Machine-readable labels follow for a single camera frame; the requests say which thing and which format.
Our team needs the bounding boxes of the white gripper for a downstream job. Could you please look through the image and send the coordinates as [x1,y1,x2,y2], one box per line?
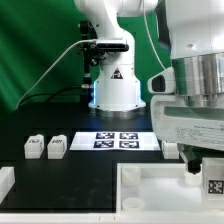
[151,94,224,175]

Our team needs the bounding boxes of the white square table top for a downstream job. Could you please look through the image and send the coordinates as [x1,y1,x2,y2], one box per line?
[116,163,224,214]

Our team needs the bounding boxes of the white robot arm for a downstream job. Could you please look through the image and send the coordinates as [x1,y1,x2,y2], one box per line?
[74,0,224,151]

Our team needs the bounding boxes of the white sheet with tags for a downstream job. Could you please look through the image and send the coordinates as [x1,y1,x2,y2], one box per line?
[70,131,160,151]

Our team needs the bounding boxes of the white left obstacle block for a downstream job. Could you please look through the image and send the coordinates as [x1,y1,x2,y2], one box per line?
[0,167,15,204]

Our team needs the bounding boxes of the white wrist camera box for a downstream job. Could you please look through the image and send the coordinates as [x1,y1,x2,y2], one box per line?
[147,67,176,94]

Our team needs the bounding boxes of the black cable on table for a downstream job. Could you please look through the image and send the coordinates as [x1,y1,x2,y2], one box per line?
[19,85,84,107]

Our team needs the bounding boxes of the black camera on stand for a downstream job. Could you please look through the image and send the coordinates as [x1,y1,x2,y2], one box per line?
[77,20,130,104]

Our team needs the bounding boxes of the white camera cable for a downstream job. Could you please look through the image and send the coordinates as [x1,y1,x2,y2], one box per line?
[15,39,98,110]

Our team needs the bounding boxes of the white front rail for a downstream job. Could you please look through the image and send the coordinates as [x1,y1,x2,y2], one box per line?
[0,214,224,224]

